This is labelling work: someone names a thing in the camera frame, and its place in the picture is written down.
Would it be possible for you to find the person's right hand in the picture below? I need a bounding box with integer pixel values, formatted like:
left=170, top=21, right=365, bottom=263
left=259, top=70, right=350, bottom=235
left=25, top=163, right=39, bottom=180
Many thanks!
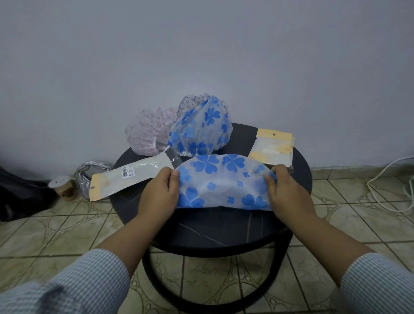
left=263, top=164, right=317, bottom=224

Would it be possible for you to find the person's left hand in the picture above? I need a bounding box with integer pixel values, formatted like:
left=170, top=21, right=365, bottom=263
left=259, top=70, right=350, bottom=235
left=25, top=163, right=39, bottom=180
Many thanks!
left=137, top=167, right=180, bottom=228

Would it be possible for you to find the cream packet with barcode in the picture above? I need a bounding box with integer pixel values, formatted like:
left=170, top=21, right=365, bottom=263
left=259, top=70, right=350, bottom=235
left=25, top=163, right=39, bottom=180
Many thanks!
left=89, top=150, right=182, bottom=202

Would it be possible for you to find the stack of yellow small pouches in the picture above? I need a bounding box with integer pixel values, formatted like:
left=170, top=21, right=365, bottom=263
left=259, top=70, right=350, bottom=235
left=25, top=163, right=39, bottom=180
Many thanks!
left=248, top=129, right=295, bottom=168

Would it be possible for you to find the pink print shower cap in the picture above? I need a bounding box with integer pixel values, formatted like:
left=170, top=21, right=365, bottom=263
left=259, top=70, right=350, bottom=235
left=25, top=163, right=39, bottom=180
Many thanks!
left=125, top=107, right=179, bottom=157

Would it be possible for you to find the blue flower shower cap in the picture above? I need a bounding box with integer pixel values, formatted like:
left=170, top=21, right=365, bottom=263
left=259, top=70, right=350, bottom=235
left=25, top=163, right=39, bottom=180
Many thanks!
left=176, top=154, right=278, bottom=212
left=167, top=96, right=233, bottom=158

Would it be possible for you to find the person's left forearm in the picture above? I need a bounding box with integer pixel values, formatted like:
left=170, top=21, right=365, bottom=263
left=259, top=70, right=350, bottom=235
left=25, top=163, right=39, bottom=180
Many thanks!
left=0, top=213, right=162, bottom=314

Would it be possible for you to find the person's right forearm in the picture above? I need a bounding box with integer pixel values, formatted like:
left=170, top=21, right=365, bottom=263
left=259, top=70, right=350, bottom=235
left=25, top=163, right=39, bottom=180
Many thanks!
left=284, top=212, right=414, bottom=314

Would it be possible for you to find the black round side table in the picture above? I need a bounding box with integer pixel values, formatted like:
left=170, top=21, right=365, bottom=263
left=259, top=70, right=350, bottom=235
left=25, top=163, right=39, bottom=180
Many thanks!
left=109, top=122, right=313, bottom=314

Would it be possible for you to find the silver quilted handbag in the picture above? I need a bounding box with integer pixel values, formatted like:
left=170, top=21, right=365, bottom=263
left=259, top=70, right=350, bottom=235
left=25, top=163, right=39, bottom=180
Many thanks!
left=74, top=161, right=113, bottom=201

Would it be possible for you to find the ribbon spool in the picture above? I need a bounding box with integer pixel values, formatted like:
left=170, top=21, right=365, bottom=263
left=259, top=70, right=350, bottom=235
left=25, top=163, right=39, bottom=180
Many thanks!
left=48, top=175, right=77, bottom=202

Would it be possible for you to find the black bag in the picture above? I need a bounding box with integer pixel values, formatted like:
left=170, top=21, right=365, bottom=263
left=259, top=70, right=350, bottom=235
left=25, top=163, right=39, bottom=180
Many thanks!
left=0, top=166, right=58, bottom=223

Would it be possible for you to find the white cable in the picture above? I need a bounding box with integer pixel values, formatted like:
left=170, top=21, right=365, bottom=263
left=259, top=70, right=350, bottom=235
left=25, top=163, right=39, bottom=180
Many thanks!
left=367, top=156, right=414, bottom=213

